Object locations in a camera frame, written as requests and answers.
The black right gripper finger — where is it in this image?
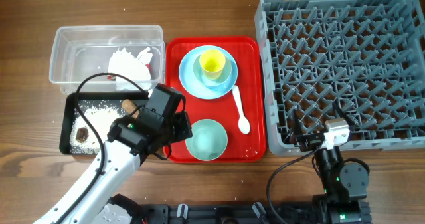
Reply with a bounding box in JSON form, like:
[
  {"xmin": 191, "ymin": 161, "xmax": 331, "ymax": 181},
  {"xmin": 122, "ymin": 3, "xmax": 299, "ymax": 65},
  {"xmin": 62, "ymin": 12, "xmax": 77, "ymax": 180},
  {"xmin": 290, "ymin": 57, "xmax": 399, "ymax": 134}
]
[
  {"xmin": 292, "ymin": 109, "xmax": 303, "ymax": 138},
  {"xmin": 332, "ymin": 101, "xmax": 355, "ymax": 127}
]

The mint green bowl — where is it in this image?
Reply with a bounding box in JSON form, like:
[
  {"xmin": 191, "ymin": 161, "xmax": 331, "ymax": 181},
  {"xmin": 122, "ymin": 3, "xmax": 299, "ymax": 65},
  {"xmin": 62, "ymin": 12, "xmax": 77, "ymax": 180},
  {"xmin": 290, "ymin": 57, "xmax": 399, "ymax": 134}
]
[{"xmin": 185, "ymin": 119, "xmax": 228, "ymax": 161}]

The red snack wrapper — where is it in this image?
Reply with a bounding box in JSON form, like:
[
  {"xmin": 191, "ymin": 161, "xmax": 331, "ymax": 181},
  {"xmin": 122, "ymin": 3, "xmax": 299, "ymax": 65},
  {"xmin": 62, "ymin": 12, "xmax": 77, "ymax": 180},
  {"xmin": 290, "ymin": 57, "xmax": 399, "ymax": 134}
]
[{"xmin": 108, "ymin": 62, "xmax": 151, "ymax": 81}]

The white paper napkin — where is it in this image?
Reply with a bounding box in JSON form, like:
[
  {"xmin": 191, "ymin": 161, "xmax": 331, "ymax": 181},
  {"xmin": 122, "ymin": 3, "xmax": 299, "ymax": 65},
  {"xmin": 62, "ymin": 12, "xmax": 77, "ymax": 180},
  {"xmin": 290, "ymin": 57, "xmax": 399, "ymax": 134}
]
[{"xmin": 108, "ymin": 47, "xmax": 153, "ymax": 90}]

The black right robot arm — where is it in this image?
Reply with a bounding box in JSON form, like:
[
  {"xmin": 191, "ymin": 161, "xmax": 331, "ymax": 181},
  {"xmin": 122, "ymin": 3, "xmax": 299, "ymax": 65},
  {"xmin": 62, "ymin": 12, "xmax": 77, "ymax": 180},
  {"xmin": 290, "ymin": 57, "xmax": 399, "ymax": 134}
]
[{"xmin": 290, "ymin": 102, "xmax": 371, "ymax": 223}]

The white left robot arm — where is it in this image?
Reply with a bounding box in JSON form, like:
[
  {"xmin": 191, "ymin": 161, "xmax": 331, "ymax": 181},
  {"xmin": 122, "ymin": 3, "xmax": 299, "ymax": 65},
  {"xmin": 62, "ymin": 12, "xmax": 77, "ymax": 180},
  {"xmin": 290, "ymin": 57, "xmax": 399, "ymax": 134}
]
[{"xmin": 35, "ymin": 108, "xmax": 192, "ymax": 223}]

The grey dishwasher rack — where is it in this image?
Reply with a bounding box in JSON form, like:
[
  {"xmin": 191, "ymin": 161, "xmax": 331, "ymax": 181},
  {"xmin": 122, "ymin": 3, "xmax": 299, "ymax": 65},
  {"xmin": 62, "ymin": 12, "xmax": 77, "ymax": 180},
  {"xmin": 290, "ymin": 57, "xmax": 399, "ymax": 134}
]
[{"xmin": 255, "ymin": 0, "xmax": 424, "ymax": 156}]

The black plastic bin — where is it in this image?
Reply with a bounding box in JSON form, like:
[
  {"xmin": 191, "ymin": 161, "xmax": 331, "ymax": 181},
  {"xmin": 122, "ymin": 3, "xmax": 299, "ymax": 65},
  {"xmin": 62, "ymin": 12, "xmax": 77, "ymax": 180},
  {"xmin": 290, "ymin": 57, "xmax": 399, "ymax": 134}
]
[{"xmin": 59, "ymin": 92, "xmax": 147, "ymax": 156}]

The white plastic spoon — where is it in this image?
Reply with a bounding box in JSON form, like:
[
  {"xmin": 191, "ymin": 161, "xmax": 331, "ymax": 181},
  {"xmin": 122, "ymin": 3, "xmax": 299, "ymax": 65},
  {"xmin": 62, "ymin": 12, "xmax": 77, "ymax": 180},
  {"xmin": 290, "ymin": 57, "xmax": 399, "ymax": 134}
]
[{"xmin": 232, "ymin": 85, "xmax": 250, "ymax": 134}]

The light blue plate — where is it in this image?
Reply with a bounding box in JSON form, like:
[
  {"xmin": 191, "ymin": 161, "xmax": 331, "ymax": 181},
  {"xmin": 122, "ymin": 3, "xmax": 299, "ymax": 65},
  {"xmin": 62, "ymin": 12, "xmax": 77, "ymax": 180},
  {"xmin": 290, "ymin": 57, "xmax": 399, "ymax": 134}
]
[{"xmin": 179, "ymin": 45, "xmax": 238, "ymax": 100}]

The white rice pile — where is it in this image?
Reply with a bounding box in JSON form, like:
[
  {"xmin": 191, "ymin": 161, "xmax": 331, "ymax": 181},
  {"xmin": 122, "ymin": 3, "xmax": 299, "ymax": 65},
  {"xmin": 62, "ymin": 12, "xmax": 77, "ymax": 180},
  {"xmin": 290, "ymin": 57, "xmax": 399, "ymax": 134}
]
[{"xmin": 70, "ymin": 100, "xmax": 126, "ymax": 154}]

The dark brown food chunk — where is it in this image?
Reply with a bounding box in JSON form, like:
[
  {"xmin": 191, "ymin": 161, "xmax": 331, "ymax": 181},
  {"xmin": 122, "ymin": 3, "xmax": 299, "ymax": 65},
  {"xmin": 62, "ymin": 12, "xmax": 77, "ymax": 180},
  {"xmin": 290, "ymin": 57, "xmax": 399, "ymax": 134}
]
[{"xmin": 76, "ymin": 127, "xmax": 89, "ymax": 143}]

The small light blue bowl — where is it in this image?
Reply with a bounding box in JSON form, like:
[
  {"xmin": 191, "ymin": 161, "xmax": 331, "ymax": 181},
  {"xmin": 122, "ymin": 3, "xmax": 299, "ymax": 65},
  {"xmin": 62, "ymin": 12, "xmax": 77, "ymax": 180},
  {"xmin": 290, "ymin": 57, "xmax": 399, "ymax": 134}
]
[{"xmin": 193, "ymin": 55, "xmax": 232, "ymax": 88}]

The yellow plastic cup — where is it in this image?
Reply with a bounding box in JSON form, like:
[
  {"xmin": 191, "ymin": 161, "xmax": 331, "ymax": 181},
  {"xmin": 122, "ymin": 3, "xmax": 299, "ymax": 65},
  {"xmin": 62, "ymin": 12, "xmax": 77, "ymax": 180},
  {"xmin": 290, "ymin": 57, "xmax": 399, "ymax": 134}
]
[{"xmin": 199, "ymin": 49, "xmax": 226, "ymax": 80}]

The clear plastic bin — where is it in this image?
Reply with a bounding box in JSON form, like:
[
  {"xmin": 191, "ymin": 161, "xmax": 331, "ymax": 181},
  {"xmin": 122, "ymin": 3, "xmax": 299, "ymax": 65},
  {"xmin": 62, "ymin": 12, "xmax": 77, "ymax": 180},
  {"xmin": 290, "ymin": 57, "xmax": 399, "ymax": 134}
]
[{"xmin": 49, "ymin": 25, "xmax": 165, "ymax": 94}]

